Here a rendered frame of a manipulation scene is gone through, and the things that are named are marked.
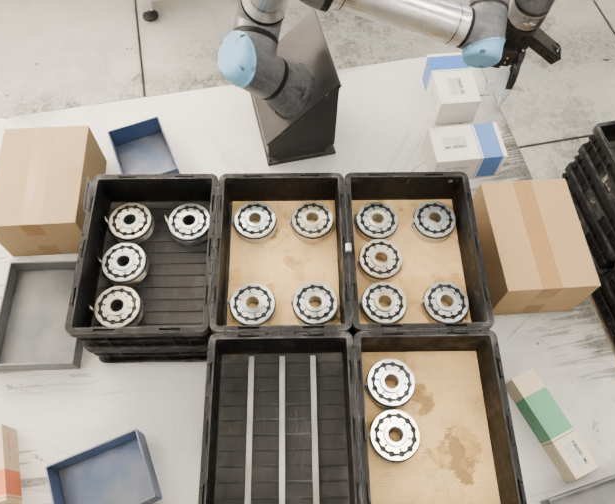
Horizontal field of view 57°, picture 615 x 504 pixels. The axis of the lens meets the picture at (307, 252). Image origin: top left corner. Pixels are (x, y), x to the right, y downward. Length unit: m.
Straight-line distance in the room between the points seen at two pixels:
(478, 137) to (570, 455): 0.85
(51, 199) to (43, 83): 1.60
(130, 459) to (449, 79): 1.35
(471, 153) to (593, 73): 1.66
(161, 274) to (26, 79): 1.92
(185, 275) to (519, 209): 0.83
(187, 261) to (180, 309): 0.12
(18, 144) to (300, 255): 0.80
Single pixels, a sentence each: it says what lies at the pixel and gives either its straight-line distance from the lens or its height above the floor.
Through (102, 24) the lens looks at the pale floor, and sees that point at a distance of 3.28.
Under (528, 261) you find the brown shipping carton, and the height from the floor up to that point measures 0.86.
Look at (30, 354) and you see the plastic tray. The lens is 1.55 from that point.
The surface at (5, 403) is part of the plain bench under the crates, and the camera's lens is 1.54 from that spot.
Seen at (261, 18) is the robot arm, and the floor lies 1.12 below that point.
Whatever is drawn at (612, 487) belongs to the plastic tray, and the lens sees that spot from 1.51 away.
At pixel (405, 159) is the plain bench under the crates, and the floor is 0.70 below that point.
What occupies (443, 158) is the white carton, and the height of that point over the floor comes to 0.79.
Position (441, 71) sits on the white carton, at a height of 0.79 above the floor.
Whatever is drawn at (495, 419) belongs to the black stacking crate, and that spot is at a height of 0.88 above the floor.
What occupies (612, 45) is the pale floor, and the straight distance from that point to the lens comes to 3.42.
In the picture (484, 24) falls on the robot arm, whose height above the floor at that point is 1.31.
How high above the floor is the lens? 2.05
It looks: 63 degrees down
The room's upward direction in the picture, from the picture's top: 2 degrees clockwise
